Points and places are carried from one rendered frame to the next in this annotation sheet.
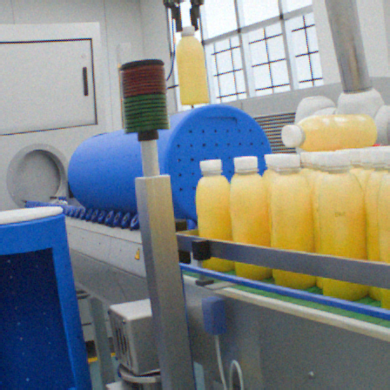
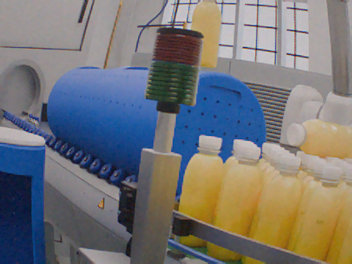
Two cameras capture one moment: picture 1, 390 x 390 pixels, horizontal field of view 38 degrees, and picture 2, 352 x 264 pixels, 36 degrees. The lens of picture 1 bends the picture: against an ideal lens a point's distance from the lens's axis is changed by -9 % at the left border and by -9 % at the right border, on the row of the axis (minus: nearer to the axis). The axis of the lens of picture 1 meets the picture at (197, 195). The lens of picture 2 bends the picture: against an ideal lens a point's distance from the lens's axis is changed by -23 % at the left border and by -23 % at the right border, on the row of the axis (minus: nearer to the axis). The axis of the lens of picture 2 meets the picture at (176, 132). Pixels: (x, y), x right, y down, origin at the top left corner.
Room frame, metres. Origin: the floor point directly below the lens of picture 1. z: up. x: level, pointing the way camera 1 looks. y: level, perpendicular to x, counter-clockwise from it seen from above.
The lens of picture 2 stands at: (-0.02, 0.08, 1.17)
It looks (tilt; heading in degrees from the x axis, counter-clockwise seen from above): 3 degrees down; 358
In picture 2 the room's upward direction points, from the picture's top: 8 degrees clockwise
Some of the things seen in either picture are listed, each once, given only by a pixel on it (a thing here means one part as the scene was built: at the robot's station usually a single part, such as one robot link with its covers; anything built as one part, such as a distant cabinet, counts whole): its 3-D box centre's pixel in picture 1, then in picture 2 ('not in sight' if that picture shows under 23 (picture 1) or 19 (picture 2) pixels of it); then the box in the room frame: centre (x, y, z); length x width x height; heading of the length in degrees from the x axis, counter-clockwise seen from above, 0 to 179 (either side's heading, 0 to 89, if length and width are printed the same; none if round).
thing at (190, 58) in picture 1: (191, 68); (205, 29); (1.49, -0.02, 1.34); 0.07 x 0.07 x 0.19
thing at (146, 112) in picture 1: (145, 114); (171, 82); (0.82, 0.06, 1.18); 0.06 x 0.06 x 0.05
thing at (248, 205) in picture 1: (252, 223); (236, 211); (1.05, -0.09, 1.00); 0.07 x 0.07 x 0.19
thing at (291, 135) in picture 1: (291, 136); (295, 134); (1.05, -0.17, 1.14); 0.04 x 0.02 x 0.04; 28
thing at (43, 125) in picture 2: (77, 196); (49, 121); (2.52, 0.50, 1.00); 0.10 x 0.04 x 0.15; 117
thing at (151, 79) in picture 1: (143, 83); (177, 49); (0.82, 0.06, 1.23); 0.06 x 0.06 x 0.04
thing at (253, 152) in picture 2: (245, 163); (249, 152); (1.05, -0.09, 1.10); 0.04 x 0.04 x 0.02
